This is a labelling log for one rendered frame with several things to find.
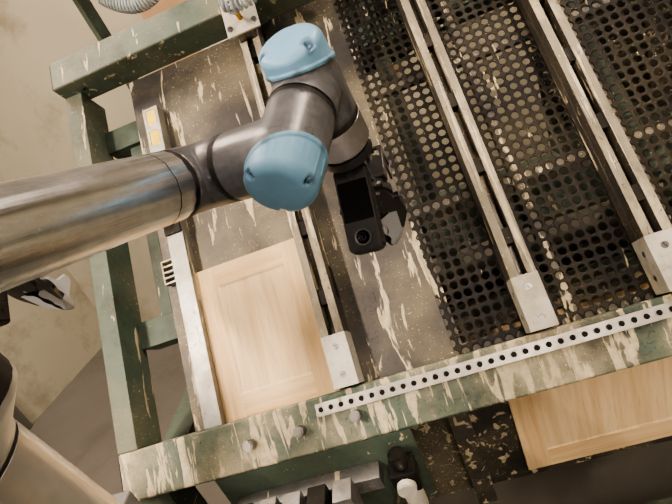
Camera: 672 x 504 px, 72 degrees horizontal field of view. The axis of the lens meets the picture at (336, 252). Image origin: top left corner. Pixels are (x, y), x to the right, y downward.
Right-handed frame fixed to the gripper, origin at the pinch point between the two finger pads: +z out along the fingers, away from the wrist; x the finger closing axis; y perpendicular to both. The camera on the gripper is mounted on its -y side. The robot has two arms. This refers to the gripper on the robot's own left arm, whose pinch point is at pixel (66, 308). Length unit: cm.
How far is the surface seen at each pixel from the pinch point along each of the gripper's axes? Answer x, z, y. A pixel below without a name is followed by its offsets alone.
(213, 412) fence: -7.4, 42.0, -11.0
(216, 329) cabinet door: -9.4, 36.2, 9.1
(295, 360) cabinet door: -30, 43, -1
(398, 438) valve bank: -52, 53, -20
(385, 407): -51, 48, -14
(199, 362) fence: -5.0, 36.7, 0.8
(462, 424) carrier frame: -62, 85, -11
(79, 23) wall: 133, 30, 261
